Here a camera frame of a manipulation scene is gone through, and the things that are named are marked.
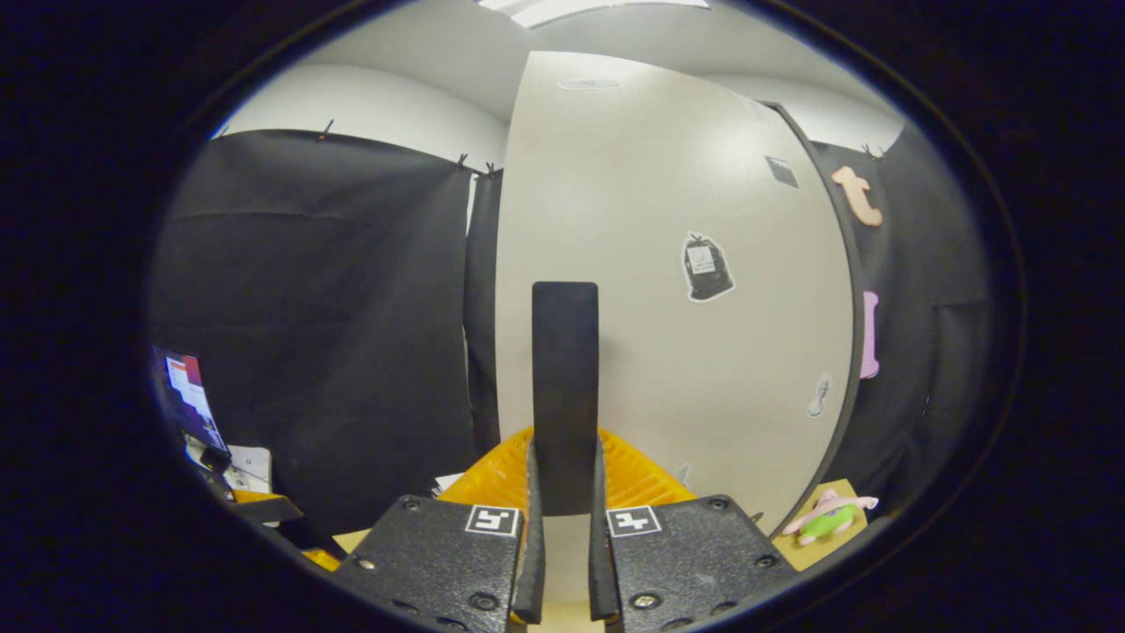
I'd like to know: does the ceiling light panel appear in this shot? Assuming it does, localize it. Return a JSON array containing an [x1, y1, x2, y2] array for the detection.
[[479, 0, 711, 28]]

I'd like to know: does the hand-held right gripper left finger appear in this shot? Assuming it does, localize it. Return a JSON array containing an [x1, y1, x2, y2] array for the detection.
[[338, 428, 547, 633]]

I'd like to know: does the dark grey cabinet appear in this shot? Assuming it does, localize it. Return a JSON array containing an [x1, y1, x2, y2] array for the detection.
[[765, 99, 867, 537]]

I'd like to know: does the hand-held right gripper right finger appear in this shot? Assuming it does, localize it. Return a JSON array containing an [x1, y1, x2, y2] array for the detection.
[[588, 428, 797, 633]]

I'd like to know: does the white paper sheet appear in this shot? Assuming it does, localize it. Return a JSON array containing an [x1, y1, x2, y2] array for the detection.
[[222, 446, 274, 494]]

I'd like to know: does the beige cabinet door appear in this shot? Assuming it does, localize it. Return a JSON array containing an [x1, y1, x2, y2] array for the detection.
[[495, 51, 855, 537]]

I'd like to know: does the black backdrop cloth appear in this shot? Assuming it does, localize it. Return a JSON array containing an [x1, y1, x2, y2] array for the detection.
[[145, 123, 994, 539]]

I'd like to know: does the pink and green starfish toy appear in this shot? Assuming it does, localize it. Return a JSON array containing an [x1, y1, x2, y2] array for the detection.
[[782, 490, 880, 546]]

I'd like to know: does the computer screen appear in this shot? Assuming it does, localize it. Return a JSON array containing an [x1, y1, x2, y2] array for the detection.
[[152, 346, 232, 473]]

